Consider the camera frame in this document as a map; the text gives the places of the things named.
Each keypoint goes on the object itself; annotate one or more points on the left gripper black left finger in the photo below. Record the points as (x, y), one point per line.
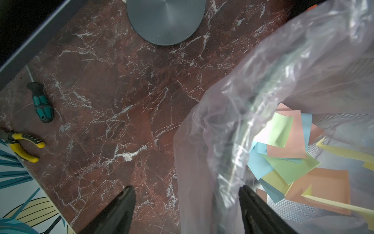
(116, 217)

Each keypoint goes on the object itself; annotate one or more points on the clear plastic lined waste bin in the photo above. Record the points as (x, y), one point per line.
(320, 62)

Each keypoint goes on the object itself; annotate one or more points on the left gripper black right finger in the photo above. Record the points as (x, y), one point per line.
(258, 217)

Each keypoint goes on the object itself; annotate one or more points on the pile of discarded sticky notes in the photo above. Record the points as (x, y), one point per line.
(317, 172)

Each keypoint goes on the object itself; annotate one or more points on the green handled screwdriver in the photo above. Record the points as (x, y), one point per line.
(42, 105)

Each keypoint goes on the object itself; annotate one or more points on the grey round monitor stand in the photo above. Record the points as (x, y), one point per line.
(165, 22)

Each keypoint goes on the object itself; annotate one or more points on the black computer monitor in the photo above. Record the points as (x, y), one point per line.
(26, 27)

